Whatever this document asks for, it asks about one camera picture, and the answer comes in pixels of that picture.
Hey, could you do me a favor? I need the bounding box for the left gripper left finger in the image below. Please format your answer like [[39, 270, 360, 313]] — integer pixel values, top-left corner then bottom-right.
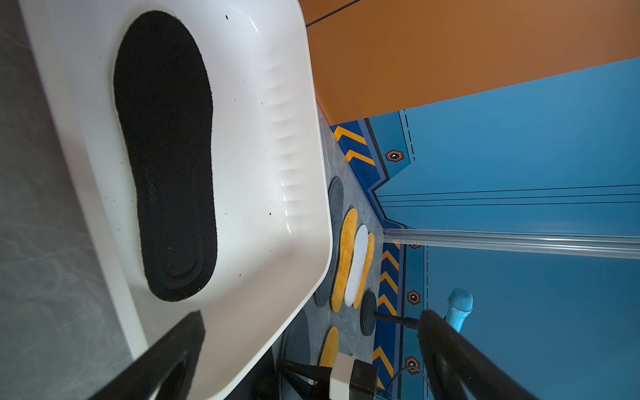
[[92, 311, 206, 399]]

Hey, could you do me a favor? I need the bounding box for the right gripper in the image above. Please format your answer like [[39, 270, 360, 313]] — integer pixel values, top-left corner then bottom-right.
[[276, 358, 378, 400]]

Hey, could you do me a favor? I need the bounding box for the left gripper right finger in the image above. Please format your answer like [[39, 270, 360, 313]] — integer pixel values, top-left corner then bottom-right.
[[418, 310, 535, 399]]

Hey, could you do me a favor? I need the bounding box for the grey felt insole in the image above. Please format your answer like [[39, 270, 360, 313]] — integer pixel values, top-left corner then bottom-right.
[[313, 176, 344, 308], [279, 309, 313, 400]]

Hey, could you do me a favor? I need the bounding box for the white plastic storage box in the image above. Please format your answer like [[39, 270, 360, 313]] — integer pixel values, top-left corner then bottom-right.
[[20, 1, 332, 399]]

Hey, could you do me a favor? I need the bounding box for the black insole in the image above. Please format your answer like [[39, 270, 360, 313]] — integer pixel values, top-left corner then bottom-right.
[[113, 11, 218, 302]]

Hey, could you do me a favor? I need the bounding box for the yellow insole near left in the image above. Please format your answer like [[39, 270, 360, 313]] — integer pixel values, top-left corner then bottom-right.
[[318, 327, 339, 368]]

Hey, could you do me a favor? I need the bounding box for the yellow insole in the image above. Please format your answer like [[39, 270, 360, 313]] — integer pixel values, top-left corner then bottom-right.
[[318, 327, 339, 368], [353, 233, 375, 309], [330, 208, 358, 313]]

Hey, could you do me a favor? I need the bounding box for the blue toy microphone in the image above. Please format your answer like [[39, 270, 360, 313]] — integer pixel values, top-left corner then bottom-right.
[[444, 288, 474, 333]]

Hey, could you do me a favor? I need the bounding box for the black microphone stand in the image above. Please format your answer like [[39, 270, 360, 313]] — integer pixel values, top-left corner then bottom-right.
[[360, 290, 419, 337]]

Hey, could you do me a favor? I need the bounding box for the yellow insole far left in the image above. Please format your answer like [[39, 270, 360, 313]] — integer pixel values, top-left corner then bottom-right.
[[330, 208, 358, 313]]

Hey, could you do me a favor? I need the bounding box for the yellow insole far right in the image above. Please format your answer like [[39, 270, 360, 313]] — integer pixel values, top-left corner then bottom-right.
[[353, 233, 375, 309]]

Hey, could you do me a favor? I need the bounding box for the white insole far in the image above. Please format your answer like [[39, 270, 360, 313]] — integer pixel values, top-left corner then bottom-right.
[[344, 224, 368, 307]]

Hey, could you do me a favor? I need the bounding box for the right aluminium corner post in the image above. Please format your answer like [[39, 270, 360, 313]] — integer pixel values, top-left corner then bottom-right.
[[383, 228, 639, 260]]

